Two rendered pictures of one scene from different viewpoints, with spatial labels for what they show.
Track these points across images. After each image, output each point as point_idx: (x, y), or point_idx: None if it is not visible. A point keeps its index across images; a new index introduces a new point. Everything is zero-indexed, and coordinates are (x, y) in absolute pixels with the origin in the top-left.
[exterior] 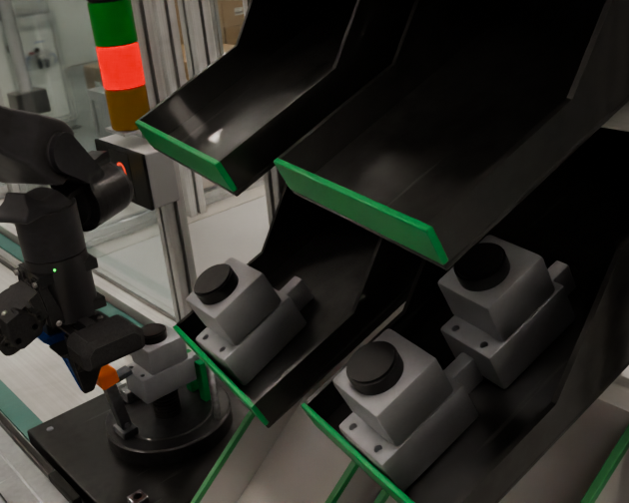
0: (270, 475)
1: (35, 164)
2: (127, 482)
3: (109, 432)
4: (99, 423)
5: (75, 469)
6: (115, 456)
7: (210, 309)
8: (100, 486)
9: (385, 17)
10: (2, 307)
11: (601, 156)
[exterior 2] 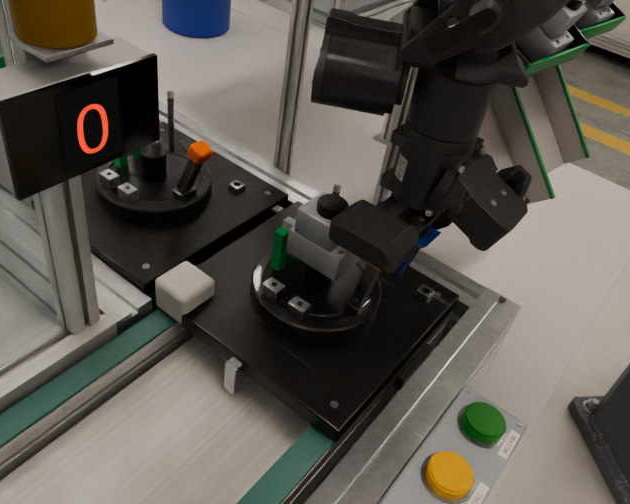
0: None
1: None
2: (401, 310)
3: (359, 320)
4: (318, 356)
5: (394, 356)
6: (369, 327)
7: (583, 8)
8: (411, 329)
9: None
10: (495, 195)
11: None
